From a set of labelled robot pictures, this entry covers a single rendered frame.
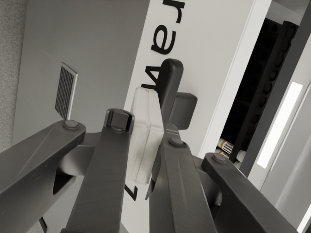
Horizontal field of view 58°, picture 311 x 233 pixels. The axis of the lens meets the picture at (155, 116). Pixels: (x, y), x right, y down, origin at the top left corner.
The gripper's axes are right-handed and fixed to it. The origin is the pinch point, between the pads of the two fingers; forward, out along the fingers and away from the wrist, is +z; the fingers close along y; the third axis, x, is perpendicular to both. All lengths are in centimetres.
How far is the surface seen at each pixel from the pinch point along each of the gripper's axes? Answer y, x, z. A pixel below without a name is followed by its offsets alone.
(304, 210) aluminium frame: 14.9, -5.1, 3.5
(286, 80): 11.7, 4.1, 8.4
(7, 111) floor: -42, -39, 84
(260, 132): 11.5, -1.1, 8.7
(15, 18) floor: -42, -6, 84
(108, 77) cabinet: -4.9, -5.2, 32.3
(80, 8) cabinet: -14.3, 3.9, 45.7
